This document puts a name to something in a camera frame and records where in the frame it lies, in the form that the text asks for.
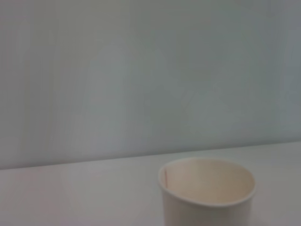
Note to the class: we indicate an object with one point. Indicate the white paper cup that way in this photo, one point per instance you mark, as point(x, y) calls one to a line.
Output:
point(207, 212)

